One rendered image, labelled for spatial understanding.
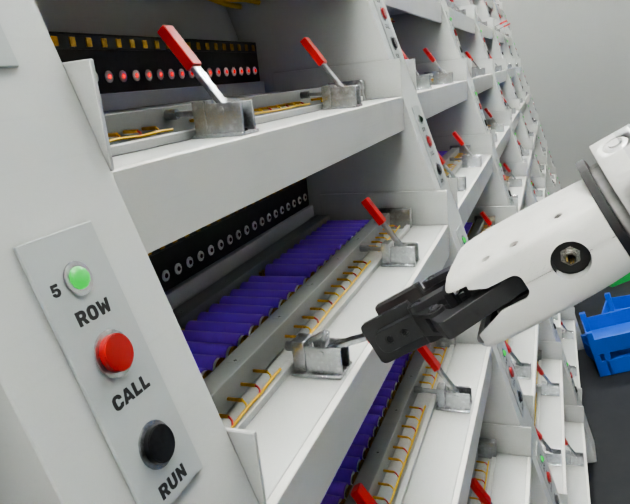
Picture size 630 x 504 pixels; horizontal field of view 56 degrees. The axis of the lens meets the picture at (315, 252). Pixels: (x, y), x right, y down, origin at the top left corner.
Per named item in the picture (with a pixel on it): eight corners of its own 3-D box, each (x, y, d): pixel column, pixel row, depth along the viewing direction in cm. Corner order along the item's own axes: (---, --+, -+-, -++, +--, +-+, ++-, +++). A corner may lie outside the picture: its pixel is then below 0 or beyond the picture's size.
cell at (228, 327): (197, 335, 54) (261, 339, 52) (186, 344, 52) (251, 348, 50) (193, 317, 54) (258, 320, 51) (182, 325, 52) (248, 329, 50)
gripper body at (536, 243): (682, 288, 30) (487, 371, 35) (652, 235, 39) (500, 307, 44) (605, 164, 30) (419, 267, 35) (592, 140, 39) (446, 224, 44)
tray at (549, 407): (561, 375, 157) (562, 326, 153) (567, 541, 103) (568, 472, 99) (482, 368, 164) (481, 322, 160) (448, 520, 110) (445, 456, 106)
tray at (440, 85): (467, 99, 145) (465, 39, 141) (418, 123, 91) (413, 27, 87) (386, 106, 152) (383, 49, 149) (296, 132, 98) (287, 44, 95)
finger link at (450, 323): (485, 334, 32) (424, 343, 37) (561, 260, 35) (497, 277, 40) (473, 316, 32) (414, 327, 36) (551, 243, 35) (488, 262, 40)
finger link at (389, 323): (462, 341, 36) (374, 382, 39) (469, 320, 39) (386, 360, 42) (434, 297, 36) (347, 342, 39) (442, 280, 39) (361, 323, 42)
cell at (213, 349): (172, 355, 50) (239, 361, 48) (159, 365, 49) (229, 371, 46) (168, 336, 50) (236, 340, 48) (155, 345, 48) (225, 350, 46)
